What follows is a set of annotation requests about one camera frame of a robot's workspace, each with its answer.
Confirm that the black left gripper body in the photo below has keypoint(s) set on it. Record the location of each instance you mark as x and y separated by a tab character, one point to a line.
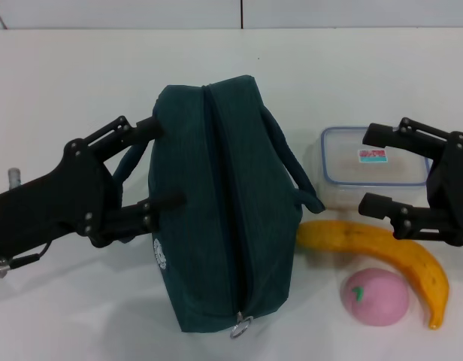
51	203

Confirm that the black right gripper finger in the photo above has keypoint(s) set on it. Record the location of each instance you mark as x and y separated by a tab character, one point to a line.
419	223
412	137

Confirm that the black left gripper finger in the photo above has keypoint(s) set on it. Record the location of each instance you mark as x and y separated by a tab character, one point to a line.
115	131
126	222

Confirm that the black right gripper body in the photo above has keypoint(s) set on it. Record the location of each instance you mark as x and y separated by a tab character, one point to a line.
455	180

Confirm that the yellow banana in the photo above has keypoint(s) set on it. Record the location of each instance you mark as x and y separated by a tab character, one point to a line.
367	237

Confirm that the clear plastic food container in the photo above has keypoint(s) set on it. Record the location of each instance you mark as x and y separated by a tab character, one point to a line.
344	165

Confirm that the dark teal zippered lunch bag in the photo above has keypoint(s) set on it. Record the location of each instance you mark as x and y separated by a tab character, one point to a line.
224	188

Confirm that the pink toy peach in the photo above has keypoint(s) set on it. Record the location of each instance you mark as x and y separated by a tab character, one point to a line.
378	301

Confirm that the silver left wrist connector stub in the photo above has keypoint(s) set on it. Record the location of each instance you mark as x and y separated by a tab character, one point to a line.
14	177

